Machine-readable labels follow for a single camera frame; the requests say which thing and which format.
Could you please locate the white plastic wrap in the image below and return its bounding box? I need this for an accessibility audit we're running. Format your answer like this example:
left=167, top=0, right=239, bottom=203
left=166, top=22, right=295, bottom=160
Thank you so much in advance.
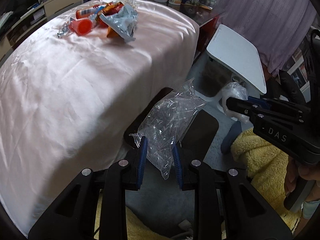
left=221, top=82, right=249, bottom=124

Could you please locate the clear crinkled plastic bag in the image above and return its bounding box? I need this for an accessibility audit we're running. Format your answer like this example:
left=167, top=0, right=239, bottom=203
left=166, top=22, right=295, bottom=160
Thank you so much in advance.
left=129, top=79, right=206, bottom=180

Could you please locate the red plastic cap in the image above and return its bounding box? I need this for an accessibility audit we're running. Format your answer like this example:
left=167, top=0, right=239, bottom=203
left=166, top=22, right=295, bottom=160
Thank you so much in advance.
left=69, top=18, right=92, bottom=36

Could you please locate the silver blue snack bag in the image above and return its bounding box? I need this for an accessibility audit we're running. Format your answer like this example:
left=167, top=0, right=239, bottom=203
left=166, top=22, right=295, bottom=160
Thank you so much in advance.
left=99, top=4, right=138, bottom=42

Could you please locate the silver foil wrapper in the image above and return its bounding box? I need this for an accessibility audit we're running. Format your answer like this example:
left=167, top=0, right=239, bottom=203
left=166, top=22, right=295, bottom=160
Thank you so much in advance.
left=57, top=22, right=71, bottom=38

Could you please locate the orange tablet tube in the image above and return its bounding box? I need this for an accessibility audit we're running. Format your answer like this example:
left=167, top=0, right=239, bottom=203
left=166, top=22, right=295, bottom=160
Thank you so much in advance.
left=75, top=4, right=106, bottom=20

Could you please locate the black trash bin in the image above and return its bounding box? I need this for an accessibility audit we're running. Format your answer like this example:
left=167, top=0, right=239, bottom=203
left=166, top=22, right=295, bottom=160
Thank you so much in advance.
left=123, top=87, right=219, bottom=161

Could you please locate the person's right hand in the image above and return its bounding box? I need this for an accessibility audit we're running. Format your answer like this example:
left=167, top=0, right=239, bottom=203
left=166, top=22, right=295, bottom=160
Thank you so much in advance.
left=284, top=157, right=320, bottom=202

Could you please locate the dark blue slipper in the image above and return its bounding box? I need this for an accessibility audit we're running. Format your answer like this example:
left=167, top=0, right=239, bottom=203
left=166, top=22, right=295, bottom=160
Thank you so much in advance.
left=220, top=121, right=242, bottom=154

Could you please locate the white bookshelf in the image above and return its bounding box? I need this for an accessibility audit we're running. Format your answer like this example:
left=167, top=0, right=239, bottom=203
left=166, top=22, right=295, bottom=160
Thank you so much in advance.
left=287, top=40, right=311, bottom=102

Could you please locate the pink satin tablecloth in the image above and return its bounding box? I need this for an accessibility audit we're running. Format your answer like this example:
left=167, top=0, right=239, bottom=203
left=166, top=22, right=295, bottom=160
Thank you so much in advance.
left=1, top=0, right=199, bottom=236

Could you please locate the beige tv cabinet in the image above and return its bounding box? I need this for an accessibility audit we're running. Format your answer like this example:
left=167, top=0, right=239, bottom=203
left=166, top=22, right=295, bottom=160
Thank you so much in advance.
left=1, top=0, right=84, bottom=62

